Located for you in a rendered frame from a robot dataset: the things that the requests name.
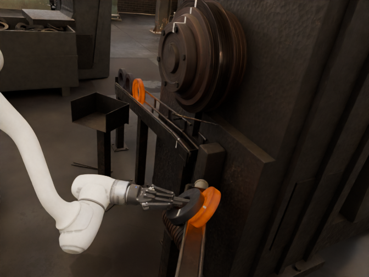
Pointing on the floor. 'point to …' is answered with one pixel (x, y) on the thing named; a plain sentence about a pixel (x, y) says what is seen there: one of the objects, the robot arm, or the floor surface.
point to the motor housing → (170, 247)
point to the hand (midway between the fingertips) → (183, 202)
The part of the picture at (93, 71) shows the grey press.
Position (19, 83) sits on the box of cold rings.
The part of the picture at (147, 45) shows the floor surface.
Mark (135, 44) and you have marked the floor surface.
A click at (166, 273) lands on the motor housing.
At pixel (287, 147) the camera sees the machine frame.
